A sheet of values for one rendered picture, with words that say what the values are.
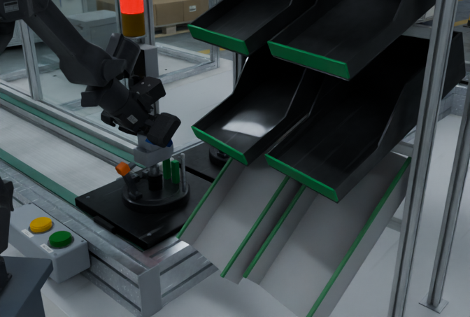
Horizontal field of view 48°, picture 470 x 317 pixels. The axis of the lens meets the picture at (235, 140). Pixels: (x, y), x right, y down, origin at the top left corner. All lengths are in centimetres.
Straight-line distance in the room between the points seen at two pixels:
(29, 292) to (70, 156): 74
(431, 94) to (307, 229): 28
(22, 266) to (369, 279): 64
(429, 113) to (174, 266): 52
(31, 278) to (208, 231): 30
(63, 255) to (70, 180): 36
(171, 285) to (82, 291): 18
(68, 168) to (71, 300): 44
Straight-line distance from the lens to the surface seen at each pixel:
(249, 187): 90
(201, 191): 113
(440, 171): 155
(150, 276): 95
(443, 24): 68
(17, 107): 180
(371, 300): 105
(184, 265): 100
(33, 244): 106
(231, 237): 88
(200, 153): 129
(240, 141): 80
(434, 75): 70
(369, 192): 81
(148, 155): 104
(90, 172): 137
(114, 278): 100
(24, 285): 79
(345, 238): 80
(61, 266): 102
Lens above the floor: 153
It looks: 24 degrees down
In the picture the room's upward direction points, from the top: straight up
